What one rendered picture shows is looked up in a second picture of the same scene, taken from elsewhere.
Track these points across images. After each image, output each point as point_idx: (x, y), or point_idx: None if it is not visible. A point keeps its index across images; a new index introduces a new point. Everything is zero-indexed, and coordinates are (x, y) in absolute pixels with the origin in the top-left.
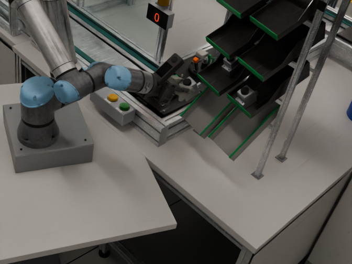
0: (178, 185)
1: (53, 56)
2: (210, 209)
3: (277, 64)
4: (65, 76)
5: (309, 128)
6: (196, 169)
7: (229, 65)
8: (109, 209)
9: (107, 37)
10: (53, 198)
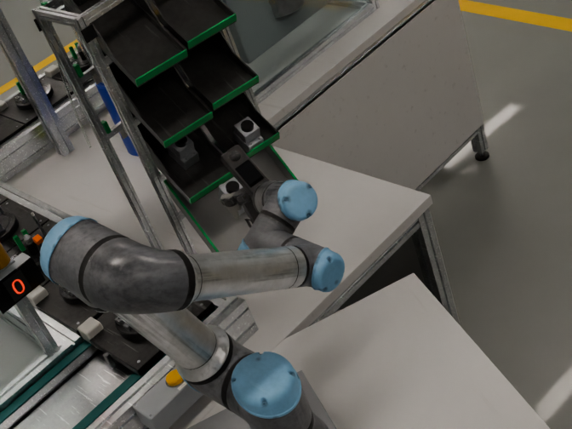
0: (336, 288)
1: (281, 258)
2: (375, 246)
3: (229, 65)
4: (309, 254)
5: None
6: None
7: (191, 147)
8: (412, 348)
9: None
10: (413, 422)
